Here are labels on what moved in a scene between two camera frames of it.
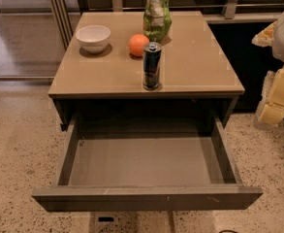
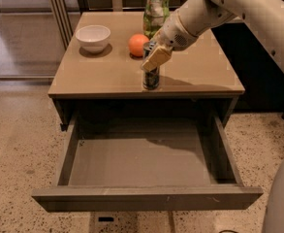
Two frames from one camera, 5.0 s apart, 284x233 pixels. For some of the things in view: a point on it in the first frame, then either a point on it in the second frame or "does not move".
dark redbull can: [151, 65] does not move
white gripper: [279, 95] -> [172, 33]
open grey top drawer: [147, 163] does not move
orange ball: [136, 45] does not move
